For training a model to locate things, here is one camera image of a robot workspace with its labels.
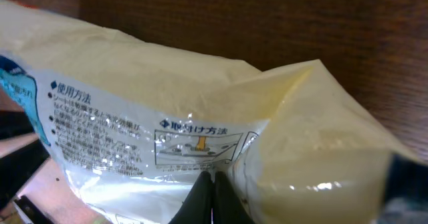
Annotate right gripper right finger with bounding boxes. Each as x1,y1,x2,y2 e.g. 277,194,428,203
213,172,255,224

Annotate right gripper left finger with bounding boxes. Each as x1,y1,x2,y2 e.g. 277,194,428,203
169,171,213,224

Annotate cream and blue snack bag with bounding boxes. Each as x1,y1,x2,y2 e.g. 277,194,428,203
1,0,427,223

